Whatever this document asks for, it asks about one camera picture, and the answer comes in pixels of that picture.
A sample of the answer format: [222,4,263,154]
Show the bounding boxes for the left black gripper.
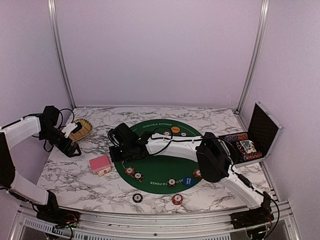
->
[38,127,81,158]

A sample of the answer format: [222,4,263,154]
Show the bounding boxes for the red chips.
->
[125,167,135,176]
[193,169,202,179]
[163,131,172,136]

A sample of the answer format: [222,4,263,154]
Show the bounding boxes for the red playing card deck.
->
[89,155,111,174]

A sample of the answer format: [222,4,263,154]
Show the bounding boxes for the orange big blind button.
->
[171,126,181,134]

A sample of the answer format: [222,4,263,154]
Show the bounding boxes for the black poker chip stack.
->
[132,193,143,203]

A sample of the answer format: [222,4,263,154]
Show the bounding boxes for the blue small blind button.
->
[182,176,195,187]

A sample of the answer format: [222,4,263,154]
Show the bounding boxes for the red poker chip stack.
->
[172,193,183,205]

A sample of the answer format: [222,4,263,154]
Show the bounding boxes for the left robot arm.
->
[0,105,83,223]

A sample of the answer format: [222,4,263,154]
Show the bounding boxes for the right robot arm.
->
[107,122,272,224]

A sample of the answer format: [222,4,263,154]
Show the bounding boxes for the woven bamboo tray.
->
[69,118,93,142]

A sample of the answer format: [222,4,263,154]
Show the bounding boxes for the playing card box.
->
[97,166,112,177]

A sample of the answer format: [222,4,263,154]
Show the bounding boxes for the round green poker mat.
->
[114,119,202,195]

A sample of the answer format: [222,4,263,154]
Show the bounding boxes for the aluminium poker chip case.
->
[220,101,283,166]

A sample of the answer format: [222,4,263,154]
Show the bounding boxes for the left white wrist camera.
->
[61,122,83,138]

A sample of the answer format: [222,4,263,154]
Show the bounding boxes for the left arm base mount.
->
[36,209,80,228]

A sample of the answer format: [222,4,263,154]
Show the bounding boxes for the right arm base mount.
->
[230,209,275,229]

